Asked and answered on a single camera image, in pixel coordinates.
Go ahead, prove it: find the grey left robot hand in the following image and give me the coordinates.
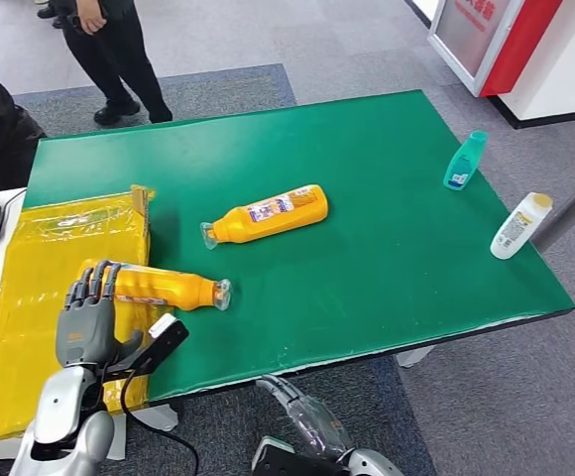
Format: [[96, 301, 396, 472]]
[[54, 260, 144, 371]]

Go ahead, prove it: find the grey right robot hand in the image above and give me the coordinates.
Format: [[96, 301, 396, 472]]
[[256, 373, 357, 462]]

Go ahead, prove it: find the orange bottle with clear cap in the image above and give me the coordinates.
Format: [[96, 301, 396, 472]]
[[81, 261, 232, 312], [200, 184, 330, 251]]

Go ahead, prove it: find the teal plastic bottle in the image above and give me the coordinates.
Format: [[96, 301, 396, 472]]
[[442, 130, 489, 191]]

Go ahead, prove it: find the white bottle with yellow cap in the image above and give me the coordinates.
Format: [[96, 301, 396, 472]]
[[490, 191, 554, 261]]

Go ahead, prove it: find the yellow plastic wrapped box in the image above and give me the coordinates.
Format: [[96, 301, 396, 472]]
[[0, 185, 174, 448]]

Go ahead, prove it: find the white table foot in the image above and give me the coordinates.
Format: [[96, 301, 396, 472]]
[[128, 404, 180, 435], [395, 345, 435, 370]]

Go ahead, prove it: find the green table mat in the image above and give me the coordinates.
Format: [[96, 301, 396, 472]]
[[22, 89, 575, 404]]

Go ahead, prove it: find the grey metal bar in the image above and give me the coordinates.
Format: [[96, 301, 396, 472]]
[[532, 167, 575, 255]]

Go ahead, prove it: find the red and white display stand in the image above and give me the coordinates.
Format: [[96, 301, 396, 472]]
[[429, 0, 575, 130]]

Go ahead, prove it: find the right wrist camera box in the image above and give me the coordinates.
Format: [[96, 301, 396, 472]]
[[251, 435, 352, 476]]

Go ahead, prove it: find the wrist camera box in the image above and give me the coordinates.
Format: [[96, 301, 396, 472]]
[[103, 313, 190, 384], [251, 435, 352, 476]]

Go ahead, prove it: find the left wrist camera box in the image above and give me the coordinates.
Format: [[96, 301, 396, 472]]
[[103, 313, 190, 384]]

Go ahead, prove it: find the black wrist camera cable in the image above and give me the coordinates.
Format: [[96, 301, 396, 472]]
[[119, 369, 202, 476]]

